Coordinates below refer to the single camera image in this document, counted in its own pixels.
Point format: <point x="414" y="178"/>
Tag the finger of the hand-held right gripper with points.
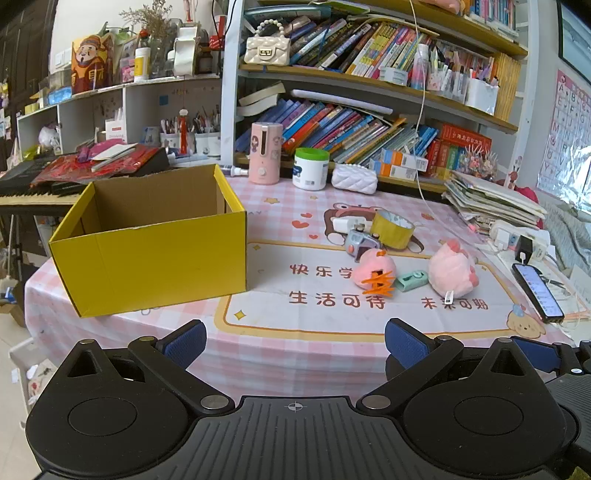
<point x="535" y="354"/>

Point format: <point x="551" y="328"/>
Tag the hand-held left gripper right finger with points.
<point x="406" y="345"/>

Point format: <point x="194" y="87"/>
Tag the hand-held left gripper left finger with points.
<point x="184" y="344"/>

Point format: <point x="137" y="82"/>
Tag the small green plastic gadget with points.
<point x="411" y="280"/>

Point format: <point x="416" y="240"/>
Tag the yellow cardboard box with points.
<point x="152" y="267"/>

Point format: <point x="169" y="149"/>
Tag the pink plush toy orange feet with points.
<point x="374" y="267"/>

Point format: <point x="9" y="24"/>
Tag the pink plush toy white tag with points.
<point x="450" y="270"/>

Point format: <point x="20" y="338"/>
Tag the small grey toy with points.
<point x="359" y="244"/>

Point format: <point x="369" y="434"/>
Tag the black smartphone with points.
<point x="538" y="290"/>

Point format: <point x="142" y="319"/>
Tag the white paper sheet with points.
<point x="579" y="286"/>

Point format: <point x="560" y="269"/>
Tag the black charger plug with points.
<point x="525" y="247"/>

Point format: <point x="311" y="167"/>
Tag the pink checked printed tablecloth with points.
<point x="300" y="318"/>

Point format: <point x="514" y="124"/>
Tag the yellow tape roll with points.
<point x="388" y="235"/>

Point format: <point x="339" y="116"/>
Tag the white power strip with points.
<point x="503" y="233"/>

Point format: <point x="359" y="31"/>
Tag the grey knitted cloth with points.
<point x="570" y="230"/>

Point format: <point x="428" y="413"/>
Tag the stack of papers and booklets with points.
<point x="494" y="201"/>

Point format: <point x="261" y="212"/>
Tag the red fabric ornament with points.
<point x="524" y="189"/>

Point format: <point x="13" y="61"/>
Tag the white quilted pouch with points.
<point x="354" y="179"/>

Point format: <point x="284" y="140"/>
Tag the orange and blue boxes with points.
<point x="399" y="164"/>

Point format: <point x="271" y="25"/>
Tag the white jar green lid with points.
<point x="310" y="173"/>

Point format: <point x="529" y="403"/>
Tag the white pen cup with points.
<point x="170" y="141"/>
<point x="207" y="143"/>

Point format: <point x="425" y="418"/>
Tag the red boxed book set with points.
<point x="461" y="147"/>

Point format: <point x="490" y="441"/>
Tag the pink cylindrical humidifier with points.
<point x="265" y="154"/>

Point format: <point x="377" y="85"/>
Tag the pile of red packets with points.
<point x="78" y="166"/>

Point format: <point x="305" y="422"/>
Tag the white box red stripe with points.
<point x="115" y="131"/>

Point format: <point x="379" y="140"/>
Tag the row of leaning blue books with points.
<point x="341" y="129"/>

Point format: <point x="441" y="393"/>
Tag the black electronic keyboard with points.
<point x="23" y="182"/>

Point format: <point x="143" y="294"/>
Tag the white plastic bag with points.
<point x="50" y="138"/>

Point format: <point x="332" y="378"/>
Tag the white rolled paper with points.
<point x="341" y="100"/>

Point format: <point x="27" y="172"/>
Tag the white wooden bookshelf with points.
<point x="231" y="92"/>

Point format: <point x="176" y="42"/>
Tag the white cubby shelf unit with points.
<point x="138" y="92"/>

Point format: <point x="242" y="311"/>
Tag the flat white books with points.
<point x="261" y="99"/>

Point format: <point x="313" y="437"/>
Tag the white pen container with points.
<point x="482" y="97"/>

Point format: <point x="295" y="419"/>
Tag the pink glitter bottle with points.
<point x="419" y="69"/>

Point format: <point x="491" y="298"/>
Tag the white ribbon holder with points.
<point x="187" y="50"/>

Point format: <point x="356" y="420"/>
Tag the fortune god printed box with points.
<point x="90" y="64"/>

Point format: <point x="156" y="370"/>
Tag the row of slanted colourful books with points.
<point x="369" y="46"/>

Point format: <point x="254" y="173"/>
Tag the cream quilted handbag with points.
<point x="268" y="48"/>

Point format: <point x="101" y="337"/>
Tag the dried flower bunch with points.
<point x="152" y="23"/>

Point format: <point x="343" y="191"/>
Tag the dark framed picture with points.
<point x="577" y="32"/>

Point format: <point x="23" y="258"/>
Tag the row of top shelf books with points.
<point x="491" y="14"/>

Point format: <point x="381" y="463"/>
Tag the alphabet wall poster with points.
<point x="568" y="129"/>

